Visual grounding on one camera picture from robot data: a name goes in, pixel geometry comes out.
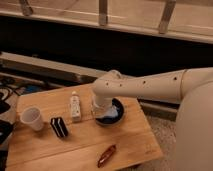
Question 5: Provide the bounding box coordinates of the wooden table board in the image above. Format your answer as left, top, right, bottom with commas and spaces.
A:
6, 84, 162, 171

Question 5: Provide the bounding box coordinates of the white plastic cup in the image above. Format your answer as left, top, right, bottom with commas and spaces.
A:
20, 107, 44, 131

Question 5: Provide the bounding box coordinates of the black and white eraser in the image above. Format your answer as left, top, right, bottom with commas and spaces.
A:
50, 117, 68, 138

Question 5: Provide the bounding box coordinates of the white tube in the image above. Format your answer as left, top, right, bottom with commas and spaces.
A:
70, 91, 81, 122

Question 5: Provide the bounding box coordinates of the black round bowl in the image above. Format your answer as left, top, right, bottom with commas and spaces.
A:
95, 98, 124, 125

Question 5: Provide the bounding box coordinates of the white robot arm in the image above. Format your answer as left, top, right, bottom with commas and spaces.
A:
92, 67, 213, 171

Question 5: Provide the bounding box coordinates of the reddish brown pen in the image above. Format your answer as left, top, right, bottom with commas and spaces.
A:
97, 145, 116, 168

